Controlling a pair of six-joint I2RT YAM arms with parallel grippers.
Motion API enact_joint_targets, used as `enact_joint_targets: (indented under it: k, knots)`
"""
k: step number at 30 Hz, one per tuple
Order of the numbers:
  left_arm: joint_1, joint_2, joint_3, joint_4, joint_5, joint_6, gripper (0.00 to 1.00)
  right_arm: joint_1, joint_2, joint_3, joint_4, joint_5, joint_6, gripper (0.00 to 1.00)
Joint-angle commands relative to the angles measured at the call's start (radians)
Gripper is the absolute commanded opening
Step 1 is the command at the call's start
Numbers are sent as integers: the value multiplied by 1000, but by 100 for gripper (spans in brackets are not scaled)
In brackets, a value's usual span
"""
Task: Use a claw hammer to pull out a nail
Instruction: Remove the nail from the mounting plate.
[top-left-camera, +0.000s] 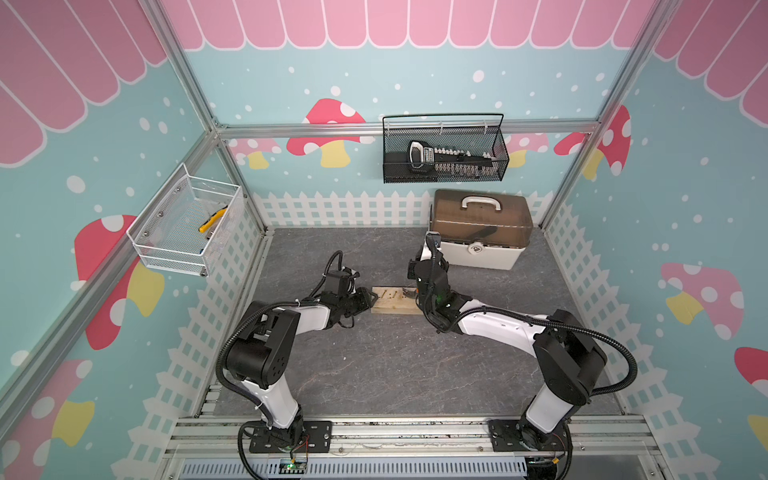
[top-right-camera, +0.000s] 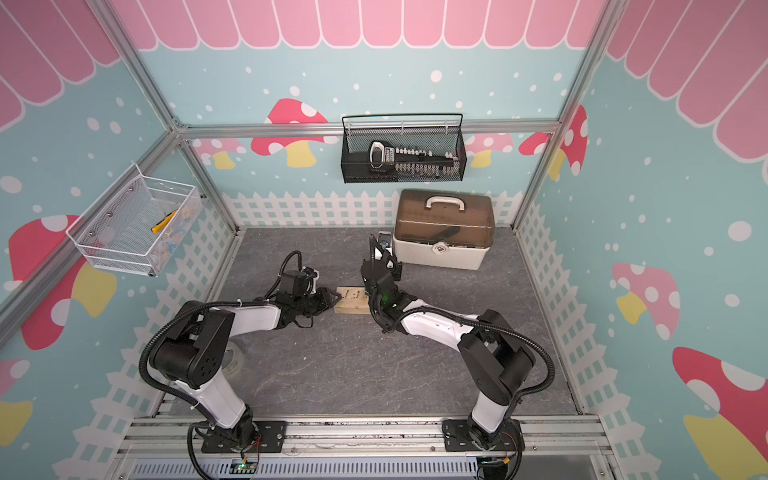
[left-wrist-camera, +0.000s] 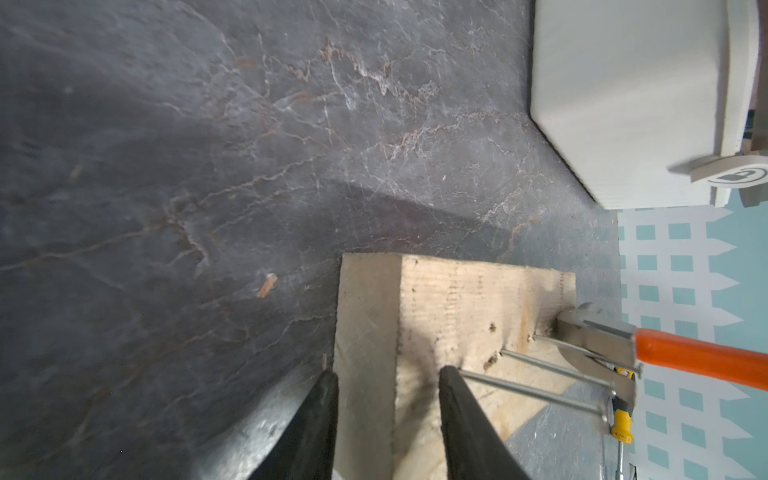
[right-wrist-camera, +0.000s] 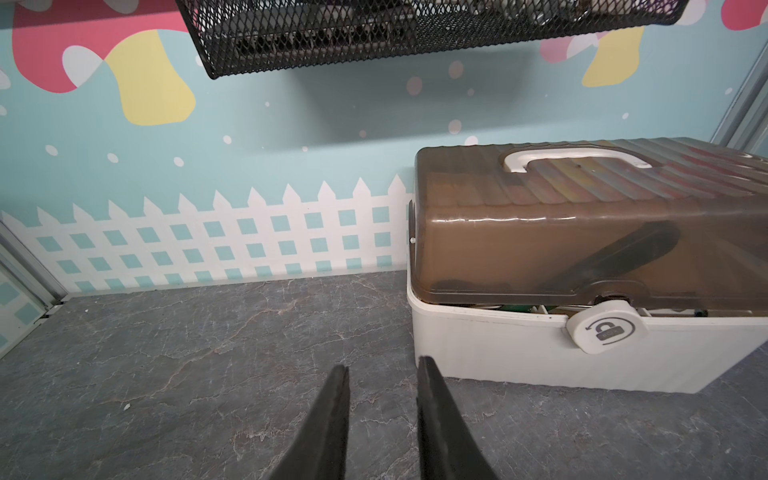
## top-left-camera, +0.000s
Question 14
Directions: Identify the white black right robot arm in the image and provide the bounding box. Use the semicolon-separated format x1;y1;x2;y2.
408;259;639;439

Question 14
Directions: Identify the small green circuit board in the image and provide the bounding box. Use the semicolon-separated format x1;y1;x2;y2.
278;459;307;475

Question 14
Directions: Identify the yellow tool in white basket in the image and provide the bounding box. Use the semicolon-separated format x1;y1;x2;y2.
198;206;228;234

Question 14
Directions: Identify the wooden block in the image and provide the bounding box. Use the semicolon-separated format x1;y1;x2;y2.
371;287;422;315

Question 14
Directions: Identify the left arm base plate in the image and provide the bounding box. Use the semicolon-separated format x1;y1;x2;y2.
246;420;333;454

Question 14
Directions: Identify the white storage box brown lid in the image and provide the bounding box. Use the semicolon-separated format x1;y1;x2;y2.
430;189;534;270

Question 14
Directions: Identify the aluminium front rail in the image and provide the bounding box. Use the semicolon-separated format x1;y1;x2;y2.
161;415;661;460

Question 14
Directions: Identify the black wire mesh basket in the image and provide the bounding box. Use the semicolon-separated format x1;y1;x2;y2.
381;113;509;183

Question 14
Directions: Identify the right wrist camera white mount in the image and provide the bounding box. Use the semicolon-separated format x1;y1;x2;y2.
419;231;442;260

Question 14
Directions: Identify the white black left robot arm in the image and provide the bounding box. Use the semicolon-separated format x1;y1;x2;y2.
215;250;378;430

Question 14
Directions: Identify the white wire mesh basket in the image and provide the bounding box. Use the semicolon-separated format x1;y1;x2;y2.
126;164;244;277

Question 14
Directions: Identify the socket set in black basket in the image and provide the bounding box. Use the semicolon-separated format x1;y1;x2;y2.
406;141;499;180

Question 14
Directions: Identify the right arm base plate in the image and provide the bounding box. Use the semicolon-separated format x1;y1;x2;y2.
487;418;571;453

